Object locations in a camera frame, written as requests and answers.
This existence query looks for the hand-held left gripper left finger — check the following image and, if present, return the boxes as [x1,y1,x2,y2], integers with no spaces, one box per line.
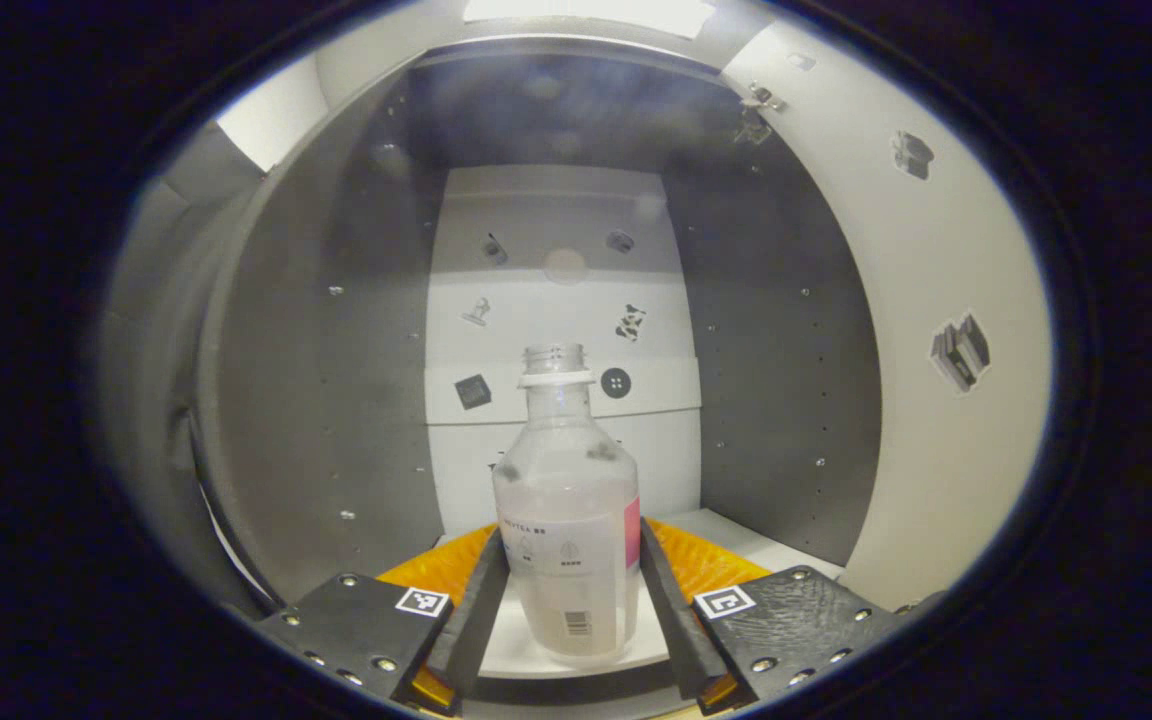
[256,525,512,716]

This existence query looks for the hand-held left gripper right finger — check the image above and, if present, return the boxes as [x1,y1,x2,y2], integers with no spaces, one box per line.
[639,517,922,716]

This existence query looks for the clear plastic bottle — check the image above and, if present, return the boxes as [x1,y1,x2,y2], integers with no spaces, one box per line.
[491,343,642,661]

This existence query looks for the dark grey cabinet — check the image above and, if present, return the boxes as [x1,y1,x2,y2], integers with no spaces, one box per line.
[191,40,882,691]

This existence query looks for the metal door hinge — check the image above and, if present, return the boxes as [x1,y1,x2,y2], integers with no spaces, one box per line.
[736,82,789,147]

